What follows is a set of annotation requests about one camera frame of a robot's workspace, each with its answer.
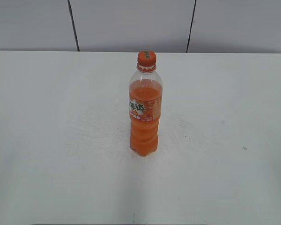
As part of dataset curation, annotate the orange soda plastic bottle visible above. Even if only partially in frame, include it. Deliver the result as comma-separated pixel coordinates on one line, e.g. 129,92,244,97
128,63,163,156

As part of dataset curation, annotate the orange bottle cap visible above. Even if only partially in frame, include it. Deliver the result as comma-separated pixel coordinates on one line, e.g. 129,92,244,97
137,51,156,67

